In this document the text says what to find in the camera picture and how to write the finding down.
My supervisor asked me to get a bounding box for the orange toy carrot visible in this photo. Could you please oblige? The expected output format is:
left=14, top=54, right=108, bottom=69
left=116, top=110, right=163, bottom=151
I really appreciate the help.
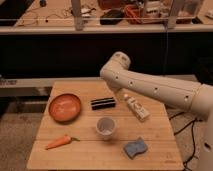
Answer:
left=45, top=135, right=78, bottom=150

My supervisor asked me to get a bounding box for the blue hanging cable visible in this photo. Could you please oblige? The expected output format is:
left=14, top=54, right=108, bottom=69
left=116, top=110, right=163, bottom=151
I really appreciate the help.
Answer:
left=162, top=20, right=169, bottom=76

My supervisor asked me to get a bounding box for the black white striped eraser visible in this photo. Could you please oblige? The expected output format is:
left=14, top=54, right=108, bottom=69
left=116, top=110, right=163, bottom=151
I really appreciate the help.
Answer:
left=91, top=97, right=116, bottom=110

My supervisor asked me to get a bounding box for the blue sponge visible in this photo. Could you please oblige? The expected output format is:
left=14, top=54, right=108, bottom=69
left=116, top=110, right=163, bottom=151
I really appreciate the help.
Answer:
left=124, top=137, right=148, bottom=159

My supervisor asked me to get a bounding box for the grey right post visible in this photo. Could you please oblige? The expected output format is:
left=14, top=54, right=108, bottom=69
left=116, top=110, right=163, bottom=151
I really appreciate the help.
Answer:
left=167, top=0, right=184, bottom=29

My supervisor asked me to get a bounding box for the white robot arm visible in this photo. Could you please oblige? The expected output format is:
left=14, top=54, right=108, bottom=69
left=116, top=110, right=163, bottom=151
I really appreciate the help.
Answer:
left=100, top=52, right=213, bottom=171

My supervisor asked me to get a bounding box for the grey left post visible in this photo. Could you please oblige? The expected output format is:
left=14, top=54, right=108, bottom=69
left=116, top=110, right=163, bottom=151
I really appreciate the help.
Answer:
left=71, top=0, right=84, bottom=31

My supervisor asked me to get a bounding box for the black bag on bench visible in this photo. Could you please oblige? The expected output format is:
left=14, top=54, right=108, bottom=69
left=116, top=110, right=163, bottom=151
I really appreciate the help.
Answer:
left=100, top=9, right=124, bottom=25

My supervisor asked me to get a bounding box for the white tube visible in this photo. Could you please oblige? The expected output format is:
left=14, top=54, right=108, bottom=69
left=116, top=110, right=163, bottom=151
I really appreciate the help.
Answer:
left=124, top=94, right=150, bottom=122

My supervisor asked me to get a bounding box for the grey post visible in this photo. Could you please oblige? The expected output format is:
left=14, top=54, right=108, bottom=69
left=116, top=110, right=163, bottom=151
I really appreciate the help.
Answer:
left=71, top=0, right=84, bottom=31
left=167, top=0, right=184, bottom=29

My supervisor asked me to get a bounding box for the black cable on floor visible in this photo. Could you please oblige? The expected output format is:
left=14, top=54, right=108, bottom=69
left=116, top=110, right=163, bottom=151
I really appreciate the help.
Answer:
left=168, top=111, right=201, bottom=171

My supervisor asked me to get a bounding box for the white ceramic cup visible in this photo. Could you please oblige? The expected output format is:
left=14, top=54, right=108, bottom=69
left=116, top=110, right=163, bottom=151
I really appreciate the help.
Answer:
left=96, top=117, right=116, bottom=140

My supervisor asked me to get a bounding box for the orange tool on bench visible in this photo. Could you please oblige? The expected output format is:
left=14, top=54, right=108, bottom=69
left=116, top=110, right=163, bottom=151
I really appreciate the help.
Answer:
left=124, top=5, right=144, bottom=24

